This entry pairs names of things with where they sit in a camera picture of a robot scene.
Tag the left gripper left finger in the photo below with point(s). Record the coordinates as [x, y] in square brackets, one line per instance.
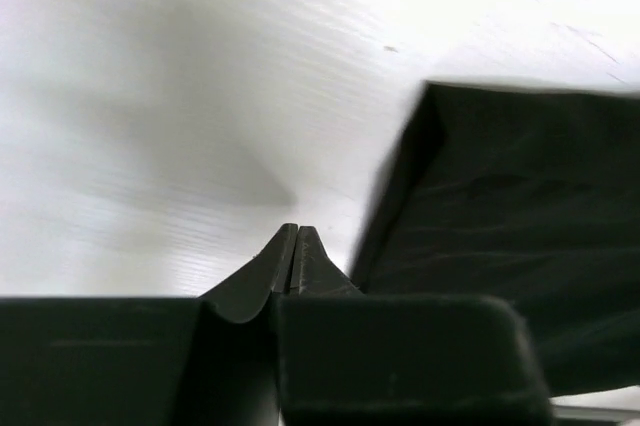
[206, 360]

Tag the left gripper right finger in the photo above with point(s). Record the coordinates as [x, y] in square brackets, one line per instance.
[347, 358]

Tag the black shorts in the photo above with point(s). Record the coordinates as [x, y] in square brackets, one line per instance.
[528, 196]

